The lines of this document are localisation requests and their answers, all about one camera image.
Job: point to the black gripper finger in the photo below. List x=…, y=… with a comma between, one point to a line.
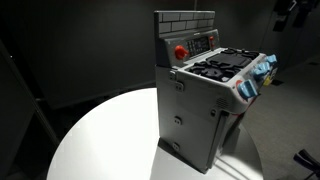
x=283, y=15
x=305, y=10

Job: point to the orange round button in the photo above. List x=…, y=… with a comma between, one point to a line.
x=211, y=38

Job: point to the grey toy stove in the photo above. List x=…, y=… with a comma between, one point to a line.
x=190, y=113

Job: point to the orange dial knob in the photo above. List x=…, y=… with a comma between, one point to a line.
x=181, y=52

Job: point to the black forked stand leg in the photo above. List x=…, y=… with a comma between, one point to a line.
x=308, y=160

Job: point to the white round pedestal table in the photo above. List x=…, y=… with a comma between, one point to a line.
x=113, y=140

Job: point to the dark metal frame bar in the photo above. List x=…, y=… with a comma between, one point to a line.
x=30, y=96

